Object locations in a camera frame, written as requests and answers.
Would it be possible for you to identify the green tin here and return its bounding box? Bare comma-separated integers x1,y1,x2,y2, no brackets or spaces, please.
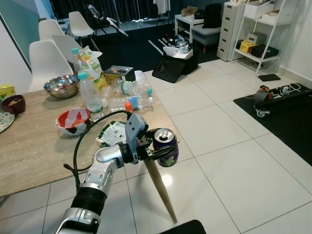
0,84,15,100

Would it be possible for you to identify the black bag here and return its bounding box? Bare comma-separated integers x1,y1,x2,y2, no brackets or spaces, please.
251,45,280,59

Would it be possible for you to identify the grey box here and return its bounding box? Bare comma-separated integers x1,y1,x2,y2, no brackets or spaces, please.
246,33,266,45

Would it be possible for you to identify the patterned plate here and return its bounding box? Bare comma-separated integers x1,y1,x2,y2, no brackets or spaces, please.
0,111,15,133

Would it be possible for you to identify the grey low bench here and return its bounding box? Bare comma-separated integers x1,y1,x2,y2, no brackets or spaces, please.
193,24,222,52

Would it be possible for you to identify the black bin with white bag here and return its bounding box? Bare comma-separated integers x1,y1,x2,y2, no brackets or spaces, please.
152,46,199,83

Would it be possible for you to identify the clear bottle with green label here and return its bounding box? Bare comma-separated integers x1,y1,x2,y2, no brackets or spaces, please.
119,80,149,96

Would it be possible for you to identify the white storage box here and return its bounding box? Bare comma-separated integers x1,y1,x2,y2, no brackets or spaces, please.
244,2,273,20

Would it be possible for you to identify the black robot body cover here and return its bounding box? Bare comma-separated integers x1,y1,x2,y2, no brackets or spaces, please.
158,219,208,234

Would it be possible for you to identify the white ladder shelf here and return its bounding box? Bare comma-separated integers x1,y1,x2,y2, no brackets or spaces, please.
232,0,298,76

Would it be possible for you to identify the clear bottle with blue label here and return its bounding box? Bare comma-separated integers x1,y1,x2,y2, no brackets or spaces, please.
110,95,154,110

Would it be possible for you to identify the green yellow snack bag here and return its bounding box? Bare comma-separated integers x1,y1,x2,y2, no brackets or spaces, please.
77,46,109,91

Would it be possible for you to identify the dark red bowl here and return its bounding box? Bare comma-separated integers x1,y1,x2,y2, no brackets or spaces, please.
1,95,26,115

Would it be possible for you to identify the yellow box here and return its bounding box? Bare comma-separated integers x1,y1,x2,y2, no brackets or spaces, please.
240,41,256,53

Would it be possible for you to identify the wooden dining table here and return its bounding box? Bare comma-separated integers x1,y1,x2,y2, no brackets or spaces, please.
0,71,181,225

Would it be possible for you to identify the red and white bowl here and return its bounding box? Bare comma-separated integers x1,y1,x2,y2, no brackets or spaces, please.
56,108,92,136

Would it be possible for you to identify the small white side table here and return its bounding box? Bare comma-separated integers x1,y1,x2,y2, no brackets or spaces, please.
175,14,195,44

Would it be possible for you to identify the small white bottle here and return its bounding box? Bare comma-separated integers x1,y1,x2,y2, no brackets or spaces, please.
100,85,115,105

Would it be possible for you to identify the steel mixing bowl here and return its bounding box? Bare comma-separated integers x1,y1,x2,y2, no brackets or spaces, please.
44,75,79,99

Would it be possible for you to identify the black wheeled dolly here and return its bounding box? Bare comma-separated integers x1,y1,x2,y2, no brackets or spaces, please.
253,84,312,117

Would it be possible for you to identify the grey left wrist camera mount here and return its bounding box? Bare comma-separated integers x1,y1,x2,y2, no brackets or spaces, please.
124,114,147,147

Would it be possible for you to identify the crumpled green white packet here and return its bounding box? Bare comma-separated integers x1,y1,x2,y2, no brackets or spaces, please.
95,121,128,147

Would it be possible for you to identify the clear bottle with teal cap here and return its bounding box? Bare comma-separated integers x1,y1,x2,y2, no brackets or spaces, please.
71,47,81,74
78,72,104,115

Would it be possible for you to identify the white drawer unit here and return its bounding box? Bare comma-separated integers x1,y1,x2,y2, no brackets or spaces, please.
217,1,244,61

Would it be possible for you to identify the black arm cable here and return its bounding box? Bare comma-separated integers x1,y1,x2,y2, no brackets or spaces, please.
64,110,135,192

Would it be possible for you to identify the purple drink can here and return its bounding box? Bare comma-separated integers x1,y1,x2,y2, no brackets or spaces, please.
153,128,180,168

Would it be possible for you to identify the small black floor pad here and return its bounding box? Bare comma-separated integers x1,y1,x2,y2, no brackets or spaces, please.
257,73,282,82

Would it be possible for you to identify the black backpack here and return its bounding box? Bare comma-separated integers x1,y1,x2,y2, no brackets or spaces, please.
203,4,223,29

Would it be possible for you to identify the black floor mat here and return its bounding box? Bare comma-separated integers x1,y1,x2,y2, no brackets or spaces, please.
233,84,312,166

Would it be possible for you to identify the black printed box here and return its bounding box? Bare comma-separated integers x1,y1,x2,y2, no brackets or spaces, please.
104,66,136,83

